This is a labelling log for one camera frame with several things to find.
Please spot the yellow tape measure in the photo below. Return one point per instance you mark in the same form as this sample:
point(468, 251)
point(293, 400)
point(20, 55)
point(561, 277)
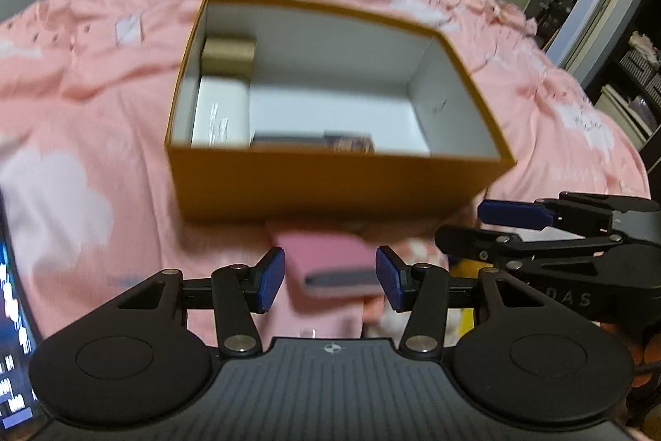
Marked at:
point(463, 268)

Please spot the black smartphone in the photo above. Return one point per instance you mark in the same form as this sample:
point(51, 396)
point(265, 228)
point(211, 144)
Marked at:
point(13, 317)

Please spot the long white box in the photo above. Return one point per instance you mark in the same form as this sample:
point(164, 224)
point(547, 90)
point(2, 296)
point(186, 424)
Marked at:
point(219, 110)

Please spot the gold gift box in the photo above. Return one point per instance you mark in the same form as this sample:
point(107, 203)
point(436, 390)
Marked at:
point(230, 53)

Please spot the pink wallet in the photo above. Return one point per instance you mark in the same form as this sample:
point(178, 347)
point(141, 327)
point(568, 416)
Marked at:
point(325, 255)

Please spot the dark grey box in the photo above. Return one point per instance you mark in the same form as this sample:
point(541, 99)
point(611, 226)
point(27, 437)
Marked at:
point(289, 142)

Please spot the chair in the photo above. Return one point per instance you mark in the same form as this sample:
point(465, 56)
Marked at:
point(555, 17)

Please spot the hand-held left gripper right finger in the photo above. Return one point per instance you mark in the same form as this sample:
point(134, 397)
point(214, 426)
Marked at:
point(390, 278)

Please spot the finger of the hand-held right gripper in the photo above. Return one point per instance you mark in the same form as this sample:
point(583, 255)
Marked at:
point(465, 242)
point(511, 213)

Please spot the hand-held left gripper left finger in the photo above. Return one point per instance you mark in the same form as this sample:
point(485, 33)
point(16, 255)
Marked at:
point(271, 278)

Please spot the dark storage shelves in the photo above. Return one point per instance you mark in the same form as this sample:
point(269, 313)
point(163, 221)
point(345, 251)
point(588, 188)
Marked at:
point(640, 74)

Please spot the orange cardboard box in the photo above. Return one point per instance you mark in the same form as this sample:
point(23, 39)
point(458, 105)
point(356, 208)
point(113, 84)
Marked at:
point(310, 188)

